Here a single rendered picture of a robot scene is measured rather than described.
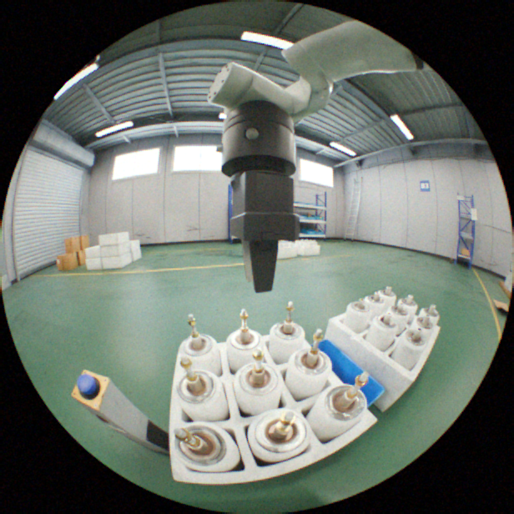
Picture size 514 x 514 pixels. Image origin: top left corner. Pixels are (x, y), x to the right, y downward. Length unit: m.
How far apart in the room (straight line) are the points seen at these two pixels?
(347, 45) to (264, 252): 0.23
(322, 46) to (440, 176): 6.48
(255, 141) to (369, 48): 0.15
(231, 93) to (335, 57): 0.12
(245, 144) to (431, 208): 6.33
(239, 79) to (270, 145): 0.10
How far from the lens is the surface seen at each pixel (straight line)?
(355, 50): 0.19
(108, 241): 2.78
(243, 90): 0.21
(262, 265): 0.16
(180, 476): 0.37
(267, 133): 0.16
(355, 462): 0.58
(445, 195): 6.42
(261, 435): 0.28
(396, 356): 0.55
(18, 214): 5.26
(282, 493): 0.53
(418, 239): 6.41
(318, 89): 0.21
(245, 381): 0.32
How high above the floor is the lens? 0.52
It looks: 12 degrees down
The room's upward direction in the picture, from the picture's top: straight up
